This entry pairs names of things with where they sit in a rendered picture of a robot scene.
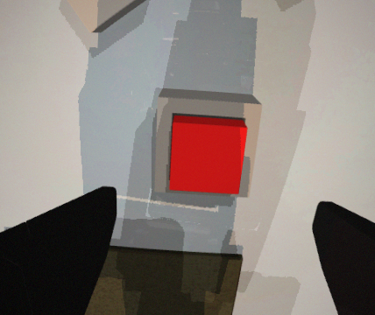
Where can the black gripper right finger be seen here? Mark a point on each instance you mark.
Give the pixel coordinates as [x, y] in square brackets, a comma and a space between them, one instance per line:
[346, 246]

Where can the red button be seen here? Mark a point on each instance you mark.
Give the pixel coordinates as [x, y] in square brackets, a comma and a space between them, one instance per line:
[205, 142]

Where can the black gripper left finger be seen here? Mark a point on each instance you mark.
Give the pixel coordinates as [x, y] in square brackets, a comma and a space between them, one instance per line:
[50, 264]

